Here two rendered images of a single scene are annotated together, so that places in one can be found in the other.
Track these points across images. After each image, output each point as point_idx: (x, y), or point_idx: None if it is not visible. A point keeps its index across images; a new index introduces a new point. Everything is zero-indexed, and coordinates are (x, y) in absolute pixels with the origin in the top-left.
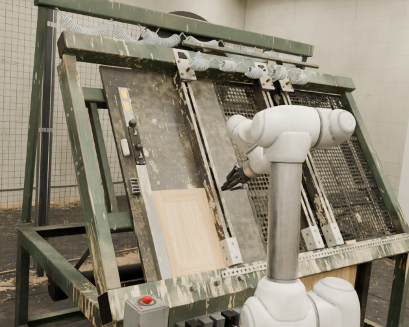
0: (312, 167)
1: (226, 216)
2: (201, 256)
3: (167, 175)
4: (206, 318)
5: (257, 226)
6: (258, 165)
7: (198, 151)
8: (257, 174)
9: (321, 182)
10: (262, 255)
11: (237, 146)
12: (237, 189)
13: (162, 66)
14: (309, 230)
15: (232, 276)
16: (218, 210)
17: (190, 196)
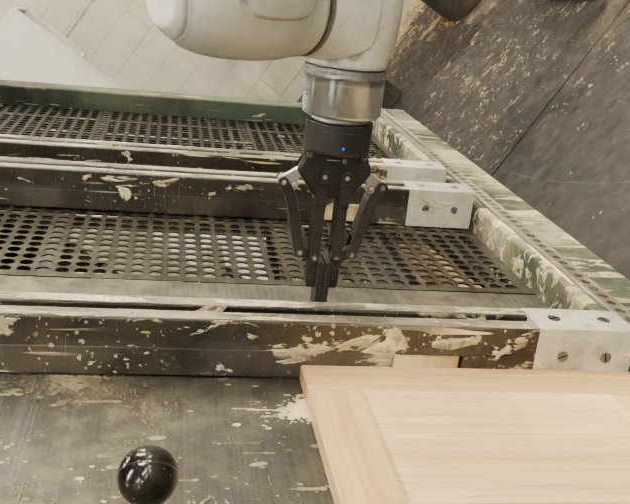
0: (208, 151)
1: (442, 310)
2: (625, 426)
3: (238, 473)
4: None
5: (421, 290)
6: (381, 22)
7: (134, 330)
8: (386, 75)
9: (260, 151)
10: (525, 300)
11: (285, 44)
12: (372, 214)
13: None
14: (418, 195)
15: None
16: (425, 324)
17: (351, 409)
